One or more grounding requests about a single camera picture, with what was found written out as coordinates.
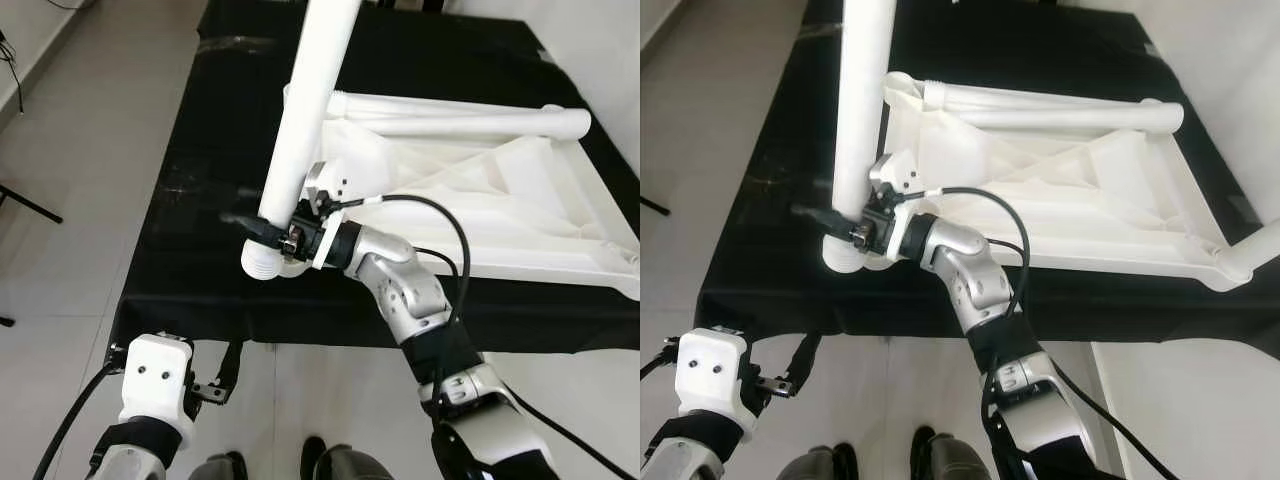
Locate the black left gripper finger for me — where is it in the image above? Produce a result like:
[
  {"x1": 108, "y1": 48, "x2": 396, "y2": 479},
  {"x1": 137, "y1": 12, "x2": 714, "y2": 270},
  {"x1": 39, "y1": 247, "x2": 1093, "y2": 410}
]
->
[
  {"x1": 785, "y1": 332, "x2": 825, "y2": 396},
  {"x1": 215, "y1": 340, "x2": 248, "y2": 396}
]

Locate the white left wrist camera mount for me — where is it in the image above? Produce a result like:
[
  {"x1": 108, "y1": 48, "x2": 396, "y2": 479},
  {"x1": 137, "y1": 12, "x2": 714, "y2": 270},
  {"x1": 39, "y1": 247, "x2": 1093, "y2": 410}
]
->
[
  {"x1": 118, "y1": 335, "x2": 197, "y2": 443},
  {"x1": 675, "y1": 327, "x2": 758, "y2": 443}
]

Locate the white plastic table leg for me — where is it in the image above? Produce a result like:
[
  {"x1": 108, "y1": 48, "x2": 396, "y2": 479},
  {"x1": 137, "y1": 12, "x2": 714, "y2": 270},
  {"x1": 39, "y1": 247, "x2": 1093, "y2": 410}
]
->
[
  {"x1": 328, "y1": 92, "x2": 594, "y2": 141},
  {"x1": 1215, "y1": 220, "x2": 1280, "y2": 291},
  {"x1": 822, "y1": 0, "x2": 899, "y2": 274},
  {"x1": 923, "y1": 80, "x2": 1185, "y2": 136},
  {"x1": 240, "y1": 0, "x2": 363, "y2": 283}
]

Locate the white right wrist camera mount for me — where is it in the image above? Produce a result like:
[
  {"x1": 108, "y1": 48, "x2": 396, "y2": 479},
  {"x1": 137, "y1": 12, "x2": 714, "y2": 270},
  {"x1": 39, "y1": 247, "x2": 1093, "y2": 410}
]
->
[
  {"x1": 303, "y1": 160, "x2": 353, "y2": 271},
  {"x1": 868, "y1": 150, "x2": 923, "y2": 263}
]

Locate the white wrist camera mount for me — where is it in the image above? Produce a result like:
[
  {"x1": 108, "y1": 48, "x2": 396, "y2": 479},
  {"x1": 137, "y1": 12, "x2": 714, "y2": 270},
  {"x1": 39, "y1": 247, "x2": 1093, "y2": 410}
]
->
[
  {"x1": 868, "y1": 150, "x2": 923, "y2": 263},
  {"x1": 675, "y1": 327, "x2": 758, "y2": 443},
  {"x1": 118, "y1": 335, "x2": 197, "y2": 443},
  {"x1": 303, "y1": 160, "x2": 353, "y2": 271}
]

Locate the black tablecloth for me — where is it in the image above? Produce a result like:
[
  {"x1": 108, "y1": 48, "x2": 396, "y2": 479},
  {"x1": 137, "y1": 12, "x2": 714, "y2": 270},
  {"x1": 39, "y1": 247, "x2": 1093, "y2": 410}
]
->
[
  {"x1": 695, "y1": 0, "x2": 1280, "y2": 353},
  {"x1": 108, "y1": 0, "x2": 641, "y2": 357}
]

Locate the white plastic table top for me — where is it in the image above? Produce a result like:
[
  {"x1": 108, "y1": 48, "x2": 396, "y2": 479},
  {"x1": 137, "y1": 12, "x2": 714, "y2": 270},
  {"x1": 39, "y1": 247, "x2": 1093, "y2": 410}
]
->
[
  {"x1": 880, "y1": 70, "x2": 1280, "y2": 294},
  {"x1": 283, "y1": 85, "x2": 641, "y2": 301}
]

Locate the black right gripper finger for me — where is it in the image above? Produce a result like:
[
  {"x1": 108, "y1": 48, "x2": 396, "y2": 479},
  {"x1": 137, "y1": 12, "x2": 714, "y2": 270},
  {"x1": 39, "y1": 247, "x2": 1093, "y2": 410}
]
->
[
  {"x1": 222, "y1": 208, "x2": 283, "y2": 243},
  {"x1": 790, "y1": 202, "x2": 853, "y2": 233}
]

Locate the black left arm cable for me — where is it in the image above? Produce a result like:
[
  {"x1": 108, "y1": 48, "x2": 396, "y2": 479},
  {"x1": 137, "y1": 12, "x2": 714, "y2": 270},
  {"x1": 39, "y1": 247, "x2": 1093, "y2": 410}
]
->
[
  {"x1": 640, "y1": 340, "x2": 683, "y2": 383},
  {"x1": 33, "y1": 345, "x2": 129, "y2": 480}
]

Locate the black wall cable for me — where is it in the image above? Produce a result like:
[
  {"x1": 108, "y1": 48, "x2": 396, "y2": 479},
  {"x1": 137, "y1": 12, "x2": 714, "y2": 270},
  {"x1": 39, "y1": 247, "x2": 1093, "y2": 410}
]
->
[{"x1": 0, "y1": 30, "x2": 26, "y2": 113}]

